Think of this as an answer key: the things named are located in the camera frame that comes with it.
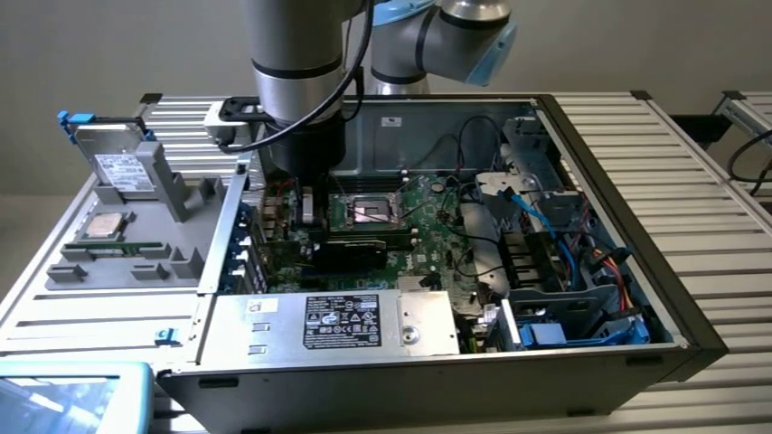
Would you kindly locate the open PC case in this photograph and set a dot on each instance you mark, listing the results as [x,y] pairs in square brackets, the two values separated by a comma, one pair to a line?
[422,389]

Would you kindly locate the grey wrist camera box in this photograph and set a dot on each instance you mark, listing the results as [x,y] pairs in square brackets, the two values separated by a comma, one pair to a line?
[221,124]

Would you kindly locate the blue disk bay caddy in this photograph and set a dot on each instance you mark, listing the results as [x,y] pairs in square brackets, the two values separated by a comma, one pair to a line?
[543,336]

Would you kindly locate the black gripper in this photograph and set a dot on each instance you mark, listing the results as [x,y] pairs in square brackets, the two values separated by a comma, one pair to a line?
[307,149]

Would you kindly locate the green RAM stick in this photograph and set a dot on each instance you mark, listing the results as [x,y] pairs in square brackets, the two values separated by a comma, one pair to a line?
[111,248]

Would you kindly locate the hard disk with blue bracket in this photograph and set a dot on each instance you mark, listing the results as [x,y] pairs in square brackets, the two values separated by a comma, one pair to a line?
[115,153]

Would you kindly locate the silver power supply unit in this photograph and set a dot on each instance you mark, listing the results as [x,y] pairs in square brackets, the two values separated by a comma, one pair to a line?
[338,325]

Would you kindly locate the black graphics card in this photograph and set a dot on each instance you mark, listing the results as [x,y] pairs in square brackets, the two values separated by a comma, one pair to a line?
[353,255]

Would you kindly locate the grey parts rack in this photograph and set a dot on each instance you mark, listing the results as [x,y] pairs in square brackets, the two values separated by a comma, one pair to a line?
[151,267]

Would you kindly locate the blue panel latch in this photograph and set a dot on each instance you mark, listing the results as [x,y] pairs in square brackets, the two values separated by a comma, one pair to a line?
[166,336]

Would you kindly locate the silver CPU chip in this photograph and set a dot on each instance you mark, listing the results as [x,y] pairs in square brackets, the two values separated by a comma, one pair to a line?
[105,226]

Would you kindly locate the installed black RAM sticks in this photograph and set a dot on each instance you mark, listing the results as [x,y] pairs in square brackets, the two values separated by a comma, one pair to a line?
[369,182]

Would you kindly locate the grey metal drive cage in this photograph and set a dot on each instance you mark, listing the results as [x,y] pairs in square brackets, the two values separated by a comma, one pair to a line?
[531,181]

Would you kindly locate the CPU socket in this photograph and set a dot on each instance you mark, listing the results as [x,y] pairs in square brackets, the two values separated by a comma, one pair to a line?
[371,212]

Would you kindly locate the silver chipset heat sink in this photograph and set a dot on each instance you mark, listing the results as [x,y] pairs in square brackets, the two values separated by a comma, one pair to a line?
[415,285]

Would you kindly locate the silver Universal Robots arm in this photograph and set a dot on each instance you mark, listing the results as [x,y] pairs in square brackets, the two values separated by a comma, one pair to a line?
[295,45]

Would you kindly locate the green motherboard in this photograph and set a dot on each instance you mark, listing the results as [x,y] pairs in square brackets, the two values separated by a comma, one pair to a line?
[434,226]

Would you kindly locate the blue-framed teach pendant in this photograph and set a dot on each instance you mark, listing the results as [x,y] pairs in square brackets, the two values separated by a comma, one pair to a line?
[67,398]

